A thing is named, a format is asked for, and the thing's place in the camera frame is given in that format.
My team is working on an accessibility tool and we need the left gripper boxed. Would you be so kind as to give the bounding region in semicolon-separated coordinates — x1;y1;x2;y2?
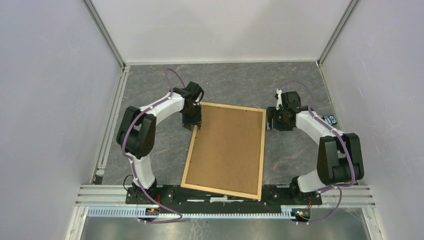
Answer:
182;103;202;132

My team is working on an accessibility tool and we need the brown backing board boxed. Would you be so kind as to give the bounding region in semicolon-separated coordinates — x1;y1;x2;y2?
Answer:
184;104;265;197

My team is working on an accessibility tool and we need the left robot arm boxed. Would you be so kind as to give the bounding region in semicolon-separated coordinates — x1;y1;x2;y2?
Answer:
116;81;204;204

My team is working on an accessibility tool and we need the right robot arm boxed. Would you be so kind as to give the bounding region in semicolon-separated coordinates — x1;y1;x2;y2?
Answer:
266;89;365;204

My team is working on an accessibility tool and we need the black blue toy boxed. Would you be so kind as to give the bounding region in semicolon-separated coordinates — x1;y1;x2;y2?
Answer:
322;114;338;126

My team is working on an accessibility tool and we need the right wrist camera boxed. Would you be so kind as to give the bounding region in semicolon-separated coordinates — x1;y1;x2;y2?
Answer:
274;88;283;111

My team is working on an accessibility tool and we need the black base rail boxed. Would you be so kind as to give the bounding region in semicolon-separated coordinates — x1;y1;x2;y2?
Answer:
125;184;323;216

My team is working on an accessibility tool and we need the white slotted cable duct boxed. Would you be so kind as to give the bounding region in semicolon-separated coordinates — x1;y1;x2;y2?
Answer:
86;206;310;220

